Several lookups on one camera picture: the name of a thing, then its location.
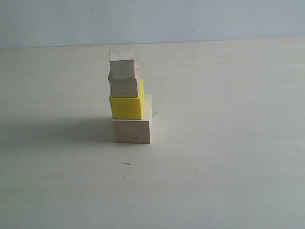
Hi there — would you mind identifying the yellow cube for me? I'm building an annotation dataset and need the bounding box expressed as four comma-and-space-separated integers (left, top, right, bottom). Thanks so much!
109, 79, 145, 120

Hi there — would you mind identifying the large pale wooden cube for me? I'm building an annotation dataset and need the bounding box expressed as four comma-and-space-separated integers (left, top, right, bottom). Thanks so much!
112, 94, 152, 144

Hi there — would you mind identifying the medium wooden cube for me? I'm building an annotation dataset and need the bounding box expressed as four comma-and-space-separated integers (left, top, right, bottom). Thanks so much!
108, 62, 141, 98

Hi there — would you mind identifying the small wooden cube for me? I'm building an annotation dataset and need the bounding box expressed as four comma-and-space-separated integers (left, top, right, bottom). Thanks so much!
109, 46, 135, 80

